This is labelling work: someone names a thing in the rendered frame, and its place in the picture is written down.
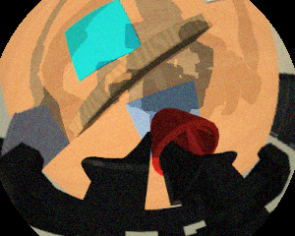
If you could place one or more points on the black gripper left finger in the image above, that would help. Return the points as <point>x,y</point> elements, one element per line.
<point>132,170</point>

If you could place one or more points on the brown rectangular bar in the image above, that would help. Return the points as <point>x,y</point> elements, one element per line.
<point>133,68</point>

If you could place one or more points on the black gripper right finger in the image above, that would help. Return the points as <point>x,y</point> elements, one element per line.
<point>181,168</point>

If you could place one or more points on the red cup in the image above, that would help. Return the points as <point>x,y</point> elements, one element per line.
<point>189,130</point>

